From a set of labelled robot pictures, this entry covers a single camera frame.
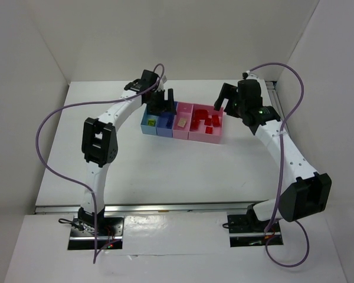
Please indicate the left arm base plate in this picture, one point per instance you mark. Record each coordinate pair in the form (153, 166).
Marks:
(110, 236)

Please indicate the white lego brick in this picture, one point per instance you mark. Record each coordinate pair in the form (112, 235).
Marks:
(182, 122)

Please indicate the red rounded lego brick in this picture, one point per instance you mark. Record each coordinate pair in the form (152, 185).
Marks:
(201, 114)

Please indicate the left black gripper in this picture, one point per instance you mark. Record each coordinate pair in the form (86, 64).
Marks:
(160, 98)

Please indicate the lime green lego brick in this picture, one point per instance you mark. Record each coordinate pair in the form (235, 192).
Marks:
(151, 122)

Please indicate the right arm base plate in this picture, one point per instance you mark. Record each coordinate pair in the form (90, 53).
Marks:
(247, 232)

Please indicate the red long lego brick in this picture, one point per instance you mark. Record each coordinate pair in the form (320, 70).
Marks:
(209, 130)

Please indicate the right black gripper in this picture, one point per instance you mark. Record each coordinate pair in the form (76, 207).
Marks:
(229, 94)

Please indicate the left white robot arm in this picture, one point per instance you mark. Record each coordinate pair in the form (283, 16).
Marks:
(100, 145)

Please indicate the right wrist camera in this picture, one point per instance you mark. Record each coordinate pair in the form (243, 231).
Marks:
(248, 75)

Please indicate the light blue bin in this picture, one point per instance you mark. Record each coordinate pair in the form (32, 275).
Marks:
(144, 127)

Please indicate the small red lego brick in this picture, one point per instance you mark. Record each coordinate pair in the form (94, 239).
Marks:
(195, 125)

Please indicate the aluminium rail right side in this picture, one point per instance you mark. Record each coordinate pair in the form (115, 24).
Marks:
(292, 163)

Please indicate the aluminium rail front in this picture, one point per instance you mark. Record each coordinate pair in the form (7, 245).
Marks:
(151, 208)

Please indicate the small pink bin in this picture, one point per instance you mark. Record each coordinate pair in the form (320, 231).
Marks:
(183, 110)

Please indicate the aluminium rail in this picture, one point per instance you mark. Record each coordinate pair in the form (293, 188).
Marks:
(292, 163)
(151, 208)

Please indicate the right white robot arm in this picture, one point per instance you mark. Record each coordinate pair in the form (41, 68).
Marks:
(302, 190)

